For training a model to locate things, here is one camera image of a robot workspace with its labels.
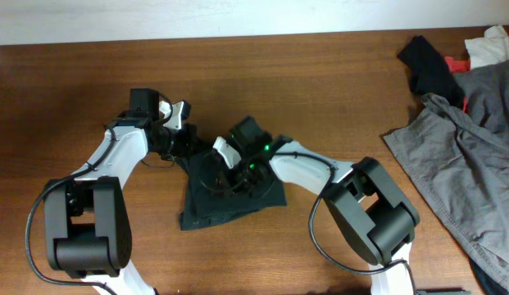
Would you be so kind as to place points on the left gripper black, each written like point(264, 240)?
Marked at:
point(189, 137)

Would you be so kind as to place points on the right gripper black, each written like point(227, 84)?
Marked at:
point(223, 173)

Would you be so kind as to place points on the black Nike t-shirt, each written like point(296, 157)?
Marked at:
point(204, 209)

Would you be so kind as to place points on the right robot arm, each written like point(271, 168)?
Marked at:
point(375, 217)

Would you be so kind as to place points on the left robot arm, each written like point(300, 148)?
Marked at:
point(87, 228)

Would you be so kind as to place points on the black garment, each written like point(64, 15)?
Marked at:
point(429, 72)

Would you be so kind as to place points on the grey garment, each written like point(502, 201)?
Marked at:
point(459, 162)

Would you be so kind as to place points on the red garment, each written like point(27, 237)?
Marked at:
point(457, 65)

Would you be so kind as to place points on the white garment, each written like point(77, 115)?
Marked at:
point(491, 49)

